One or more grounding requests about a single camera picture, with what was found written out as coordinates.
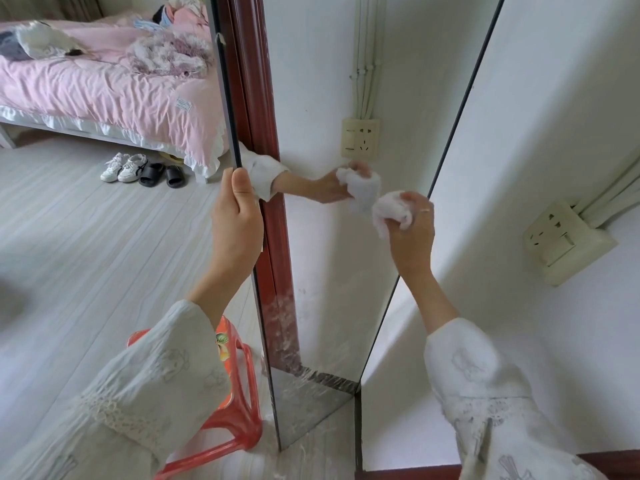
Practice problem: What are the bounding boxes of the grey cream striped curtain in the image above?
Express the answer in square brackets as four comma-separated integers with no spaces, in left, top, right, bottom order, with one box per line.
[0,0,103,23]

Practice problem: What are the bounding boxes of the person's left hand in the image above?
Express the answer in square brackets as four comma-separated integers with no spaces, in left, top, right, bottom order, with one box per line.
[209,167,265,291]

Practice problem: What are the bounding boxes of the red floral plastic stool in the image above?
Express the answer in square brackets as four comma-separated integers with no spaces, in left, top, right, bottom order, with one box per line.
[126,315,263,480]

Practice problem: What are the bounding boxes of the black-framed mirror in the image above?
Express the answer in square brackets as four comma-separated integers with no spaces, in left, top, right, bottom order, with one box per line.
[205,0,507,451]

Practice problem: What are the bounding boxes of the white crumpled garment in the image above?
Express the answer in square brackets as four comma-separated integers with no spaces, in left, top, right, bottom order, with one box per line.
[15,22,86,59]

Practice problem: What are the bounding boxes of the beige wall socket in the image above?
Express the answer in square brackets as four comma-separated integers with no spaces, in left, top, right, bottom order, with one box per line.
[522,200,619,288]

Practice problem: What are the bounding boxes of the person's right hand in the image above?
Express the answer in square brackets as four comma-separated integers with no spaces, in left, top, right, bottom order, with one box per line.
[385,191,436,281]

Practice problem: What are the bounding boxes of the white wiping cloth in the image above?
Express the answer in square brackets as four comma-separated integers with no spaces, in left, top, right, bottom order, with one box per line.
[371,190,415,239]

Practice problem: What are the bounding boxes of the purple white fuzzy garment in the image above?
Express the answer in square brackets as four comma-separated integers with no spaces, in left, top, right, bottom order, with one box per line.
[125,30,213,78]

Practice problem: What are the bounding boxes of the pink padded jacket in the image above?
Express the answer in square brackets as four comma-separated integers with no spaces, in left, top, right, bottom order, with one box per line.
[162,0,211,35]

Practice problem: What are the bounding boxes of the white wall cable conduits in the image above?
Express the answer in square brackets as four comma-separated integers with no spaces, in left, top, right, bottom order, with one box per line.
[575,157,640,229]

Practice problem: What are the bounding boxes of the person's right forearm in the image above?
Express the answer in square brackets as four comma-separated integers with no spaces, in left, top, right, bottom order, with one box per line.
[399,269,609,480]

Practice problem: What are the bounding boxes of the person's left forearm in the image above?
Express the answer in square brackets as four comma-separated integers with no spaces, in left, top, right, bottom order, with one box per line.
[5,284,241,480]

